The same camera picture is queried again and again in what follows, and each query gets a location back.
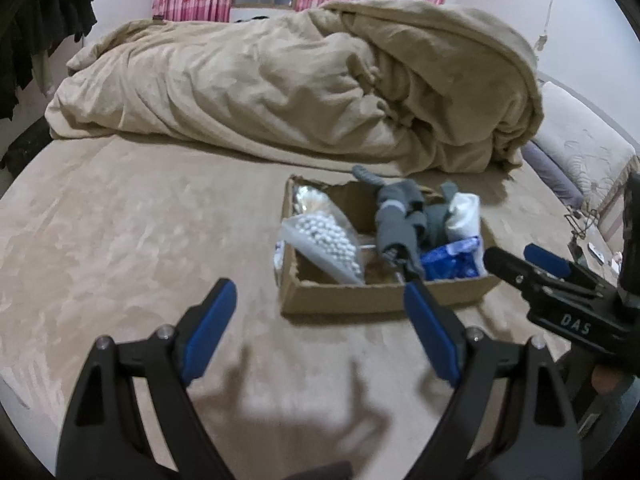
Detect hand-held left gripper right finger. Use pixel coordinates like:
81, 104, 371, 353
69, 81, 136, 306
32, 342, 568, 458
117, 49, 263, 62
404, 280, 583, 480

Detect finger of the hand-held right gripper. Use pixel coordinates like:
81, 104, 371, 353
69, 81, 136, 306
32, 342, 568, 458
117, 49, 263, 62
524, 244, 601, 288
484, 247, 551, 303

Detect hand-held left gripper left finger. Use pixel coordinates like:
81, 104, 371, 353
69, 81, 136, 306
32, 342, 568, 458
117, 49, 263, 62
56, 278, 353, 480

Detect blue plastic packet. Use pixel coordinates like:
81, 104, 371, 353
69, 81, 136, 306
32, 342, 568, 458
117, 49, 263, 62
420, 236, 488, 281

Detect white cloth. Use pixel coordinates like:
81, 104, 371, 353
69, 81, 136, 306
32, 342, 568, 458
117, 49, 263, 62
445, 194, 482, 243

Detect brown cardboard box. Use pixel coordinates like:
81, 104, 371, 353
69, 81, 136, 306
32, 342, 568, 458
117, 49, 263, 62
272, 175, 502, 317

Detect grey knitted glove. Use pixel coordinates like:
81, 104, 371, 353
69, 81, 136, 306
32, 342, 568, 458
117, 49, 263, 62
422, 182, 458, 251
352, 165, 428, 281

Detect clear bag of white beads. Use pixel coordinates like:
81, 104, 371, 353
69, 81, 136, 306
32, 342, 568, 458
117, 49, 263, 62
280, 212, 366, 286

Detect clear bag of small trinkets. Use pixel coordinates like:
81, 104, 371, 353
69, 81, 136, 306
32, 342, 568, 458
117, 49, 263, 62
291, 183, 358, 241

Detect grey blue pillow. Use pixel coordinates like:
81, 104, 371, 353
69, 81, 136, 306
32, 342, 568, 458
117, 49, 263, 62
522, 140, 586, 208

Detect pink striped cushion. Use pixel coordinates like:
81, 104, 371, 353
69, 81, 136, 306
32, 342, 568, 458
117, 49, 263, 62
597, 155, 640, 241

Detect white embroidered pillow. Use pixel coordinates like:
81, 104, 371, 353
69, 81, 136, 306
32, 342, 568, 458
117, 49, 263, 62
530, 81, 640, 201

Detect bed with beige sheet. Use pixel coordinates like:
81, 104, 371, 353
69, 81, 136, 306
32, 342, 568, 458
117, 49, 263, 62
0, 132, 616, 480

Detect grey headboard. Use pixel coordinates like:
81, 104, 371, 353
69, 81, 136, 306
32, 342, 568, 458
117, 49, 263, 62
535, 71, 640, 151

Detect beige fleece duvet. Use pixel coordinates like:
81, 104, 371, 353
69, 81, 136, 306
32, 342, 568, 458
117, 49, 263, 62
45, 0, 545, 176

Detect dark suitcase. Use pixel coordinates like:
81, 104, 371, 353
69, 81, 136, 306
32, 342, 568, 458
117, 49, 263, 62
0, 115, 53, 176

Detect hanging beige garment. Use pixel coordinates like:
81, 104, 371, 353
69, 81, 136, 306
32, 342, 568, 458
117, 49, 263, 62
32, 50, 53, 98

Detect hanging black clothes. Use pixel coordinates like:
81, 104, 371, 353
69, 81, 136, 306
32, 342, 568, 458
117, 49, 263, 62
0, 0, 98, 121

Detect black frame glasses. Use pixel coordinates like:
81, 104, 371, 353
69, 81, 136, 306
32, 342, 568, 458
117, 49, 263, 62
565, 207, 601, 238

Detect white wall cable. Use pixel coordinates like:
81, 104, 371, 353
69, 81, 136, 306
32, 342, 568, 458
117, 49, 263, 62
535, 0, 561, 53

